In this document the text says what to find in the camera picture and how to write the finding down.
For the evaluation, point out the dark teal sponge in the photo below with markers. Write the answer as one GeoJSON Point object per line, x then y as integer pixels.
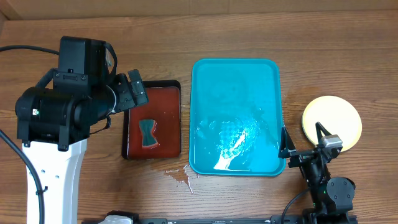
{"type": "Point", "coordinates": [147, 128]}

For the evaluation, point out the teal plastic serving tray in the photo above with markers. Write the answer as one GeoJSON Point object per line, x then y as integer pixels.
{"type": "Point", "coordinates": [236, 117]}

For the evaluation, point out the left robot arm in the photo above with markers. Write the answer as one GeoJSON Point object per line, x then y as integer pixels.
{"type": "Point", "coordinates": [54, 120]}

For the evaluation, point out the black tray with red water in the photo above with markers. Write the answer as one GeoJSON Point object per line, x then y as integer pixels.
{"type": "Point", "coordinates": [163, 107]}

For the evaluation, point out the yellow-green plate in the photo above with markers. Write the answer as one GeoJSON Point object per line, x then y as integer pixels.
{"type": "Point", "coordinates": [337, 115]}

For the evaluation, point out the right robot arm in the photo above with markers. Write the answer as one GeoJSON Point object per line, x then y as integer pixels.
{"type": "Point", "coordinates": [332, 197]}

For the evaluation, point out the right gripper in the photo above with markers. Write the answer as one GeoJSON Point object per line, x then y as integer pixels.
{"type": "Point", "coordinates": [302, 158]}

